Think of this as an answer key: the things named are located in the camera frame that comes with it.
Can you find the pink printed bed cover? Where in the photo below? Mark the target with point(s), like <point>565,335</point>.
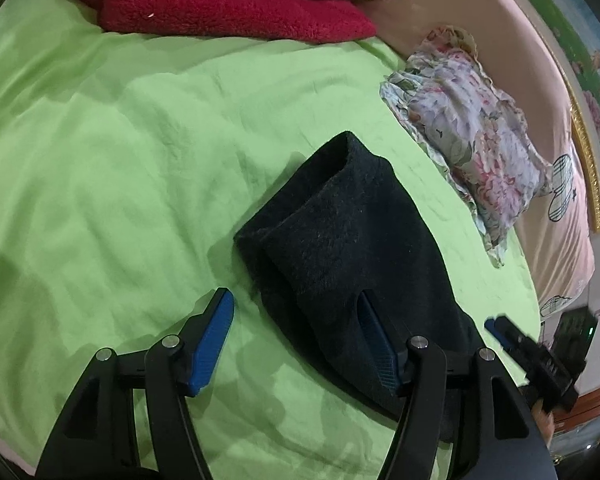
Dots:
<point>540,60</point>

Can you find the dark electronic device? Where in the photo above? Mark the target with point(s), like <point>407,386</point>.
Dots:
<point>574,335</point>

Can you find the red fleece blanket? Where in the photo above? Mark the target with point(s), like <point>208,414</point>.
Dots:
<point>230,12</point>

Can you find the floral ruffled pillow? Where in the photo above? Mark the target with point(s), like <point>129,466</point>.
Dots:
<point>470,135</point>

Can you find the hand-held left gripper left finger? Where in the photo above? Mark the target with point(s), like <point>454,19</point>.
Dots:
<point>211,345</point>

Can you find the person's right hand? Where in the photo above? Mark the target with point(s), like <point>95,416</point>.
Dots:
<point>544,422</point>

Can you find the gold framed wall picture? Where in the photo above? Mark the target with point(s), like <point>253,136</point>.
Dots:
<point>587,75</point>

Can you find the green bed sheet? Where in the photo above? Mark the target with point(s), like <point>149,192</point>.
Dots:
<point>120,170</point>

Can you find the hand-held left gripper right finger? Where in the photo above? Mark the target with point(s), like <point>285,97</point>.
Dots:
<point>377,347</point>

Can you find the dark grey pants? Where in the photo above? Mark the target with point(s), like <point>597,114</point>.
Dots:
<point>350,260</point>

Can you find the brown wooden furniture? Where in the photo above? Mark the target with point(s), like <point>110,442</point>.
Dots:
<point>592,410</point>

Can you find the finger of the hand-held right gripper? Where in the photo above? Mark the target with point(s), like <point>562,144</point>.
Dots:
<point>497,332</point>

